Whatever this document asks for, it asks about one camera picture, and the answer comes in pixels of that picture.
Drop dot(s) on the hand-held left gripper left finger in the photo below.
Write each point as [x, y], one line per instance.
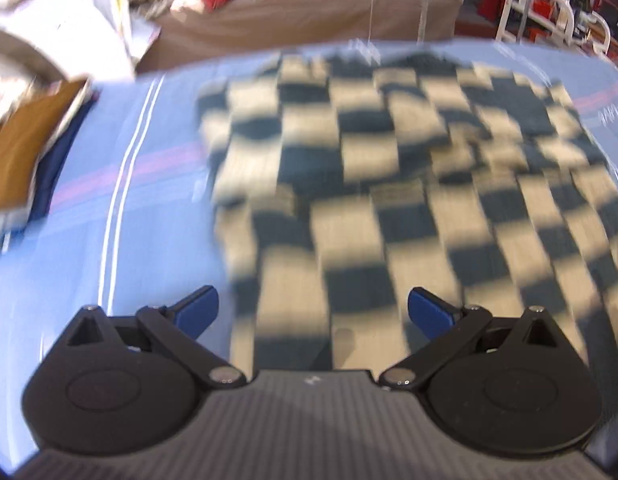
[199, 306]

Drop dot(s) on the brown covered massage bed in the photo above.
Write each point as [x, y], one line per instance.
[314, 15]

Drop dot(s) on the brown folded garment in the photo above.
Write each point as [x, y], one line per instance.
[19, 160]

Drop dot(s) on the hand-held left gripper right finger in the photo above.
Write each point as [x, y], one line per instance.
[429, 310]

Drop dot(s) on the green and cream checkered sweater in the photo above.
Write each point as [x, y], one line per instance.
[389, 210]

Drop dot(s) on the white trolley cart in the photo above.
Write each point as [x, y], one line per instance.
[519, 0]

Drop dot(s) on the navy folded garment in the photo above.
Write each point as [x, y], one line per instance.
[56, 175]

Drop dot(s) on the white round machine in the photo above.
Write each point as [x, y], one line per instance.
[64, 35]

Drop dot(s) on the blue striped bedsheet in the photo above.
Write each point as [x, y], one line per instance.
[139, 240]

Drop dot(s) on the floral cloth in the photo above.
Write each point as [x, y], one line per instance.
[14, 95]

